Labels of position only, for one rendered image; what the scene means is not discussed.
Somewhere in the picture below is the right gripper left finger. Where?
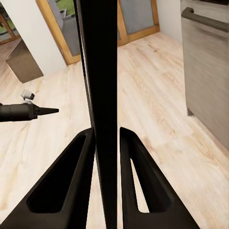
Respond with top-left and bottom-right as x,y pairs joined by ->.
0,127 -> 96,229

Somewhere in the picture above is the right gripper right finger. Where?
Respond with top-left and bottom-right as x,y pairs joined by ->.
120,127 -> 200,229

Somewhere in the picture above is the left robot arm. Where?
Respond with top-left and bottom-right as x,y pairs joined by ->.
0,89 -> 59,122

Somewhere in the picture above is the poster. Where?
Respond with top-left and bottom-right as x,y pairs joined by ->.
73,0 -> 118,229

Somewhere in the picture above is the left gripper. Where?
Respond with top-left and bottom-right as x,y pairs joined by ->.
10,104 -> 59,122

